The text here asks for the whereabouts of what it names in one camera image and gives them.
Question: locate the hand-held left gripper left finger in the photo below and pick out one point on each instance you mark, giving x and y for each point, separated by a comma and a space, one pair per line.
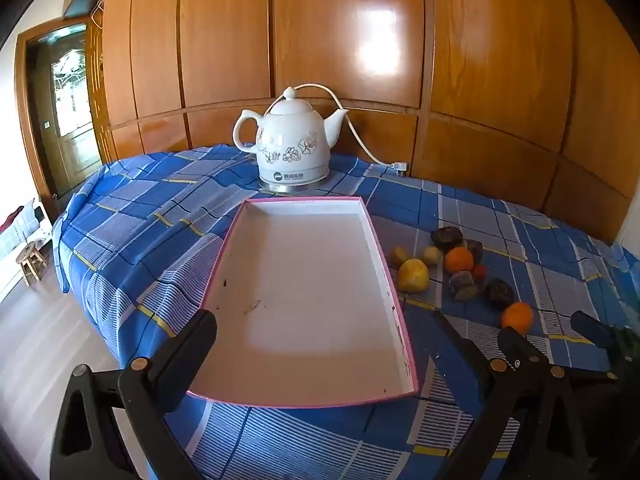
186, 355

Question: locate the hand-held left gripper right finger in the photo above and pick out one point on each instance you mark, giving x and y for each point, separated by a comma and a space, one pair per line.
520, 355

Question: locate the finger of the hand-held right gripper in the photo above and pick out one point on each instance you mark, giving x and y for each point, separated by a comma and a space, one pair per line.
591, 328

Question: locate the orange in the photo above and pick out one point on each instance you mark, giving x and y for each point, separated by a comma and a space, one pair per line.
517, 317
459, 260

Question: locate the dark brown round passion fruit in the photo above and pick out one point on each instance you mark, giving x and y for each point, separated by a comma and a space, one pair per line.
499, 293

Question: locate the small red tomato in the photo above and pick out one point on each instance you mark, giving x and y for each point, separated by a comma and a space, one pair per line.
480, 271

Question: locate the small yellow-brown loquat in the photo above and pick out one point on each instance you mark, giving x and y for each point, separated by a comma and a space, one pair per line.
433, 255
398, 256

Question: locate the yellow lemon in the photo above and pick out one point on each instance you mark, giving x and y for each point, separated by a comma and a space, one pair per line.
413, 275

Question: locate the pink-edged white cardboard tray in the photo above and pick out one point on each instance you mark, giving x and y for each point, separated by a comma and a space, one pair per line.
300, 285

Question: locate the dark brown whole kiwi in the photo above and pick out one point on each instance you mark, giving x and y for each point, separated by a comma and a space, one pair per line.
446, 237

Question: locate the blue plaid tablecloth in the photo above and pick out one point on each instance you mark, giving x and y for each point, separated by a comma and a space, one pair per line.
150, 240

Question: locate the small wooden stool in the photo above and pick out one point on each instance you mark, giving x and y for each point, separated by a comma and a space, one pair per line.
31, 256

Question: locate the white checked cloth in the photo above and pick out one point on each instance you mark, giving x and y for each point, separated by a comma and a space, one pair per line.
20, 225

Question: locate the white power plug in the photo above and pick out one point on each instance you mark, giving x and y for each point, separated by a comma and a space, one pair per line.
401, 165

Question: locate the wooden glass-panel door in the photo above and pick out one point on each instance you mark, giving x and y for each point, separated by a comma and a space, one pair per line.
80, 150

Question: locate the white floral ceramic kettle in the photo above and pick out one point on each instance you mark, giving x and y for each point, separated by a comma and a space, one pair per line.
290, 140

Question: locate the wooden wardrobe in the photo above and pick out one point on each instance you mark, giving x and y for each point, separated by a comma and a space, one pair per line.
225, 35

